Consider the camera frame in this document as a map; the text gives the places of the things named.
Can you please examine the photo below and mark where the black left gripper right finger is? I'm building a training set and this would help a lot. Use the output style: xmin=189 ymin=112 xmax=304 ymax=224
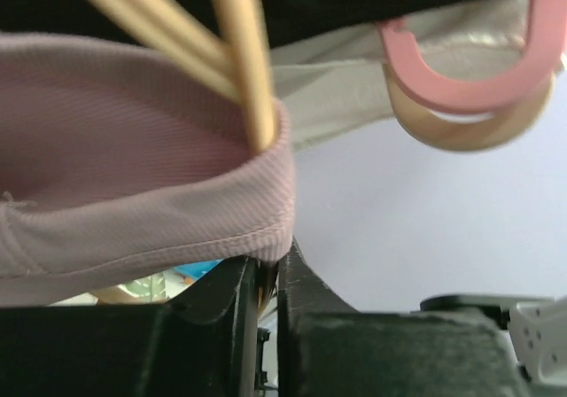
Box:
xmin=277 ymin=241 xmax=354 ymax=396

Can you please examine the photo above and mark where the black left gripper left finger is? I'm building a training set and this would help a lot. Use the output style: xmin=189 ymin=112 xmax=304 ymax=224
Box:
xmin=169 ymin=257 xmax=259 ymax=396

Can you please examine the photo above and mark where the pink tank top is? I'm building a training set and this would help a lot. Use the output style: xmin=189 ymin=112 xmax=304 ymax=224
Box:
xmin=1 ymin=33 xmax=295 ymax=307

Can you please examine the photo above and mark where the beige hanger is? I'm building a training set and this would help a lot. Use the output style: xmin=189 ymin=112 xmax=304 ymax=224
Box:
xmin=88 ymin=0 xmax=279 ymax=155
xmin=383 ymin=65 xmax=555 ymax=152

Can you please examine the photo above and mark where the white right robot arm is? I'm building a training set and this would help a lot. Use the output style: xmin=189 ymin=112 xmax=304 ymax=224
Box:
xmin=277 ymin=245 xmax=566 ymax=396

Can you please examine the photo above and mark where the white tank top right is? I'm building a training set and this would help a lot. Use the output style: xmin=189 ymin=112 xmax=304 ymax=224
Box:
xmin=271 ymin=0 xmax=529 ymax=151

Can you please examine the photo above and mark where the pink hanger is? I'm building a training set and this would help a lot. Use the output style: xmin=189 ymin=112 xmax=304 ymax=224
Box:
xmin=377 ymin=0 xmax=566 ymax=114

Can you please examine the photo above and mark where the floral tray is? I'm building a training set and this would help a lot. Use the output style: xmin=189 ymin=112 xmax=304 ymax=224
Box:
xmin=54 ymin=269 xmax=195 ymax=306

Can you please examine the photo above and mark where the blue dotted plate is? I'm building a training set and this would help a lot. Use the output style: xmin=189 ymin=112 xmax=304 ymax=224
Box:
xmin=173 ymin=260 xmax=221 ymax=284

